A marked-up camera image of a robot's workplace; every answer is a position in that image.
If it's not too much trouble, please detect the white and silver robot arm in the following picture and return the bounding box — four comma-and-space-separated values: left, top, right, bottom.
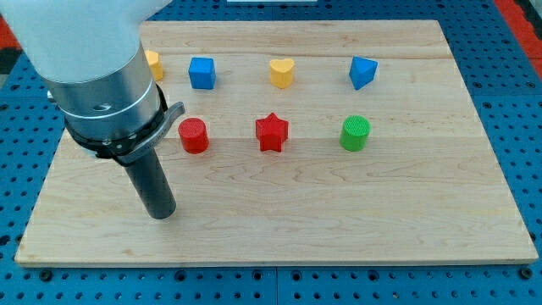
1, 0, 184, 166

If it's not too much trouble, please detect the yellow block behind arm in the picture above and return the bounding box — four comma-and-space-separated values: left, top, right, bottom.
145, 50, 164, 81

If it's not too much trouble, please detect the red star block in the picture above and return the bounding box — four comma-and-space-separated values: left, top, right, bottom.
255, 113, 289, 153

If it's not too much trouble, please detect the light wooden board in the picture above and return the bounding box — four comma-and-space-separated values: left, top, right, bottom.
15, 20, 539, 268

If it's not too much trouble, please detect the red cylinder block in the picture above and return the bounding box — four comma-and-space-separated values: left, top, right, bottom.
178, 118, 209, 154

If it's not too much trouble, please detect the yellow heart block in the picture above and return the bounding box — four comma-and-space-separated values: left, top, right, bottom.
269, 58, 295, 89

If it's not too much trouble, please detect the green cylinder block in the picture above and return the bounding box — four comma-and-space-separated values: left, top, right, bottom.
340, 115, 371, 152

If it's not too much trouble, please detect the blue cube block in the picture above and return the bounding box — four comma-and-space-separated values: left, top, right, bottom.
188, 57, 216, 90

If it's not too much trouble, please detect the blue triangular prism block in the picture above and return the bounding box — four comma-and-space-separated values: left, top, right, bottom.
349, 56, 378, 90

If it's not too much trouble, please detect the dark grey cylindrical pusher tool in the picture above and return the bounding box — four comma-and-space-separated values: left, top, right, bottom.
124, 149, 176, 219

